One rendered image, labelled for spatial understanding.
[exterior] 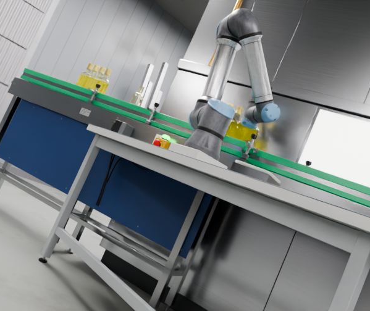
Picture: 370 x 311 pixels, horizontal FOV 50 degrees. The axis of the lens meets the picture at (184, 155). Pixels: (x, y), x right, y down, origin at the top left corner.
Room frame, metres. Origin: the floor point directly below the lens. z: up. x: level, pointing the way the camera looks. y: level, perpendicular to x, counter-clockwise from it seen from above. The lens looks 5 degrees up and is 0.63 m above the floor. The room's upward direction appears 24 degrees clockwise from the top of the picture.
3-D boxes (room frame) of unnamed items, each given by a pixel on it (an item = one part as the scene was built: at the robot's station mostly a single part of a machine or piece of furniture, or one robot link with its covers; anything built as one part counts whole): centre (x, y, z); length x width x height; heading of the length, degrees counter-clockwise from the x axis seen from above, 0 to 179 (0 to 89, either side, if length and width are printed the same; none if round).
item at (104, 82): (2.57, 0.69, 1.02); 0.06 x 0.06 x 0.28; 61
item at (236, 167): (1.77, -0.34, 0.79); 0.27 x 0.17 x 0.08; 151
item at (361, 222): (1.98, -0.56, 0.73); 1.58 x 1.52 x 0.04; 41
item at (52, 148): (2.38, 0.45, 0.54); 1.59 x 0.18 x 0.43; 61
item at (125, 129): (2.17, 0.37, 0.79); 0.08 x 0.08 x 0.08; 61
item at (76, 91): (2.32, 0.51, 0.92); 1.75 x 0.01 x 0.08; 61
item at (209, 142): (1.56, -0.06, 0.83); 0.15 x 0.15 x 0.10
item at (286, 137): (2.05, -0.53, 1.15); 0.90 x 0.03 x 0.34; 61
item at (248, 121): (1.73, -0.21, 1.06); 0.11 x 0.08 x 0.11; 17
